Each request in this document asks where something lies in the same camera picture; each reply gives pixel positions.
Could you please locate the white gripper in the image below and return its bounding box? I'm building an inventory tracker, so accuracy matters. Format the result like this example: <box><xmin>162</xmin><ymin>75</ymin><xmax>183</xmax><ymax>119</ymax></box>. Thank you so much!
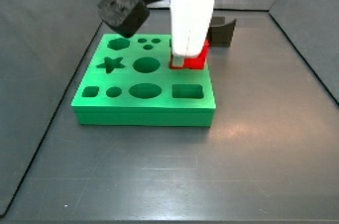
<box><xmin>170</xmin><ymin>0</ymin><xmax>215</xmax><ymax>67</ymax></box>

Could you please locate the red double-square peg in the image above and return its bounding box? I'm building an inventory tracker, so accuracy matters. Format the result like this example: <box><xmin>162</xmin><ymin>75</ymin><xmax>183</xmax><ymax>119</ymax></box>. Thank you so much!
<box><xmin>170</xmin><ymin>41</ymin><xmax>210</xmax><ymax>69</ymax></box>

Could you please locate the black curved holder block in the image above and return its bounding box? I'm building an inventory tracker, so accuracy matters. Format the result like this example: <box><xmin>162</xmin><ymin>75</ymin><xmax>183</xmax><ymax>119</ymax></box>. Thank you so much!
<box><xmin>209</xmin><ymin>16</ymin><xmax>238</xmax><ymax>48</ymax></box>

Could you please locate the green shape-sorter board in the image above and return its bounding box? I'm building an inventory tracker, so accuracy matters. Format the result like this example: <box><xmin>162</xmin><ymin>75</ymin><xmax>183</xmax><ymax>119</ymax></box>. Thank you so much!
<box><xmin>73</xmin><ymin>34</ymin><xmax>217</xmax><ymax>127</ymax></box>

